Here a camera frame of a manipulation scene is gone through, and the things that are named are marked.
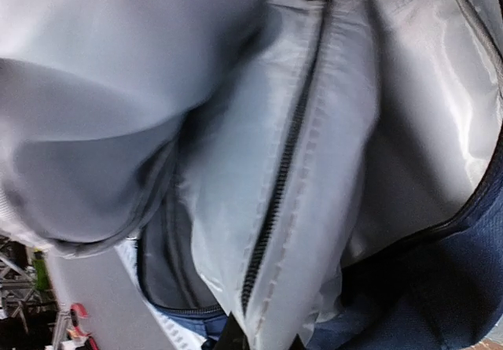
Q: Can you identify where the navy blue backpack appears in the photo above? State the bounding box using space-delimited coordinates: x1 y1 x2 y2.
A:
1 0 502 349

